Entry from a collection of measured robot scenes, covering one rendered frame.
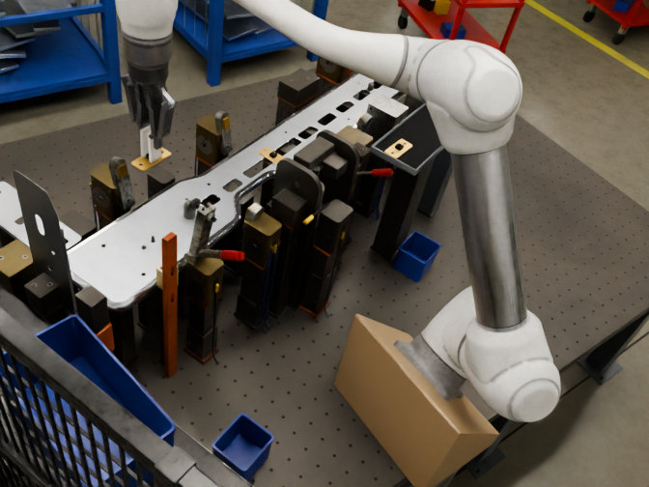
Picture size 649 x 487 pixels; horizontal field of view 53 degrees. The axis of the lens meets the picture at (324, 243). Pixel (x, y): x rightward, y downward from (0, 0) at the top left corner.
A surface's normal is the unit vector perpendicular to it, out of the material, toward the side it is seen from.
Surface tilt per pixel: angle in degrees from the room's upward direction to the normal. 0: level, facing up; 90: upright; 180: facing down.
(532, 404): 71
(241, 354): 0
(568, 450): 0
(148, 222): 0
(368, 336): 90
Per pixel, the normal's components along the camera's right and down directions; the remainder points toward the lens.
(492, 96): 0.17, 0.26
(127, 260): 0.16, -0.69
